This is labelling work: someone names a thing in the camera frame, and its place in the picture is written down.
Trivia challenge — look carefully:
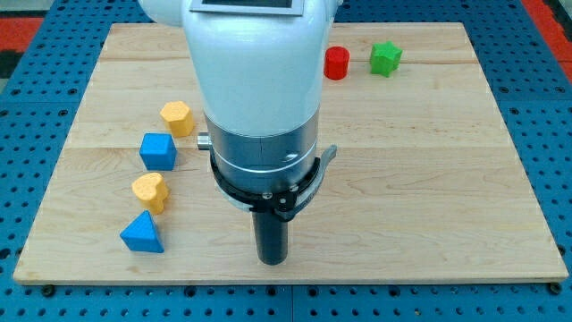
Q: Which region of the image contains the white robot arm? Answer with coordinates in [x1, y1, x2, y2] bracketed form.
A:
[139, 0, 340, 222]

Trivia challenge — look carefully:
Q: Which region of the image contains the yellow hexagon block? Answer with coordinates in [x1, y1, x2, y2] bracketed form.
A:
[160, 101, 195, 138]

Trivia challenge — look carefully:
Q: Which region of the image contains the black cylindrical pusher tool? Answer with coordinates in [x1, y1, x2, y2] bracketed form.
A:
[252, 212, 288, 266]

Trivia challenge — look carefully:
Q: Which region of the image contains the red cylinder block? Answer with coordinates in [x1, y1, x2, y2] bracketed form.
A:
[324, 47, 350, 81]

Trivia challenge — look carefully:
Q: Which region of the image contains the blue pentagon block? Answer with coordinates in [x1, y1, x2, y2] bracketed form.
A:
[139, 133, 177, 171]

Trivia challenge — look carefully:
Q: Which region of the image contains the yellow heart block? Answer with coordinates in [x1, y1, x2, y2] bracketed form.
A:
[131, 173, 169, 215]

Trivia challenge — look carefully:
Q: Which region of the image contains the wooden board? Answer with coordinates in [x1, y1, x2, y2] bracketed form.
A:
[13, 23, 568, 285]

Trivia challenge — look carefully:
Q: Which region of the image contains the green star block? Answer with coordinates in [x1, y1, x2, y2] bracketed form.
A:
[370, 41, 403, 78]

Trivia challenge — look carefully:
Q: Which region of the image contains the blue triangle block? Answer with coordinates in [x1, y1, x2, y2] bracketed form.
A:
[120, 210, 164, 253]

